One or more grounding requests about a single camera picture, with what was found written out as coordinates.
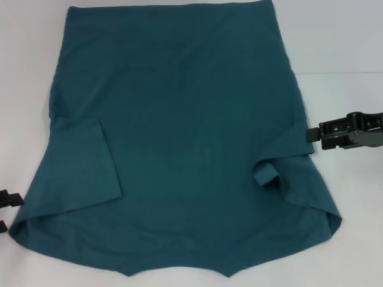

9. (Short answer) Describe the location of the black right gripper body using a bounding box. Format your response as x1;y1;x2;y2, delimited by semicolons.
346;111;383;149

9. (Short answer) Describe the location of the teal blue t-shirt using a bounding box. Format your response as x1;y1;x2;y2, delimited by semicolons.
9;0;342;269

